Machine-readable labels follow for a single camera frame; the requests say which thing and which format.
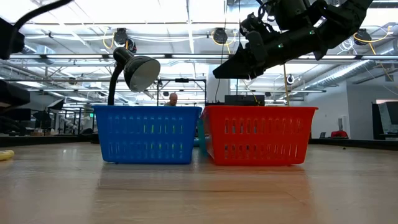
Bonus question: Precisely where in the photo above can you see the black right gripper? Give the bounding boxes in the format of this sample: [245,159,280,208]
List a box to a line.
[212,11,323,80]

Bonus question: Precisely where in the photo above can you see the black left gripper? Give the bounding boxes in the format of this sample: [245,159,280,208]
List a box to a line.
[0,80,31,109]

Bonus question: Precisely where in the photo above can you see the red plastic basket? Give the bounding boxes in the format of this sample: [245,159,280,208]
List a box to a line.
[200,105,319,166]

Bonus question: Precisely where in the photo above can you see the yellow highlighter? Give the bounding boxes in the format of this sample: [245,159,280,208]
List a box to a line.
[0,149,16,162]

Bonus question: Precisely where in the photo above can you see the blue plastic basket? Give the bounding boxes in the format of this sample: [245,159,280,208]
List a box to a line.
[92,105,203,165]

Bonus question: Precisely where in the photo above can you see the dark office monitor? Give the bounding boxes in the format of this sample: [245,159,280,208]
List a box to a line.
[0,107,32,135]

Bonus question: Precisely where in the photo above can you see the black perforated box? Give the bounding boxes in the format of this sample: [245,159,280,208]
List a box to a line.
[205,95,266,106]

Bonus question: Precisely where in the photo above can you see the black tilted background monitor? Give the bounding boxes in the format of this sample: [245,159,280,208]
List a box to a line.
[46,98,65,110]

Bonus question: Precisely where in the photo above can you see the person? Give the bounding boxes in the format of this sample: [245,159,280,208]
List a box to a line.
[164,92,178,107]

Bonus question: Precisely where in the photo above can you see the teal plastic basket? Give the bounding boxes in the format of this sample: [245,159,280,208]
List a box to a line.
[197,119,208,156]

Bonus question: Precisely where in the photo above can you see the black desk lamp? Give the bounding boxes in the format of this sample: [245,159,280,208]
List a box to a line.
[107,46,162,106]

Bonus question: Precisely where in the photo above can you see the red background object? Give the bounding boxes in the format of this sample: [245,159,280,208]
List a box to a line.
[330,129,349,139]

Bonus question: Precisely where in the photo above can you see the dark upright screen panel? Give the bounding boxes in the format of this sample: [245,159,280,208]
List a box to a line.
[371,100,398,141]

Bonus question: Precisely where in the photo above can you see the black ceiling cable reel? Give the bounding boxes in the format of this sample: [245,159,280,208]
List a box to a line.
[113,27,137,54]
[212,27,229,45]
[353,28,371,47]

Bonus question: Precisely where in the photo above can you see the yellow hanging cable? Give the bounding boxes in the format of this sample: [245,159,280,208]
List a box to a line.
[282,63,290,106]

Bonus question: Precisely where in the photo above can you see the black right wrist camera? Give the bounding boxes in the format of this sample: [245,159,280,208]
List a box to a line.
[272,0,313,31]

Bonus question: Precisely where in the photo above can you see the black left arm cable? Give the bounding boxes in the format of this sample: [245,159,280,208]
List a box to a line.
[12,0,75,30]

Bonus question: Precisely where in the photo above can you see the silver ventilation duct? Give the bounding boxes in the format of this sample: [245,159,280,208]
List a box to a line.
[303,58,377,91]

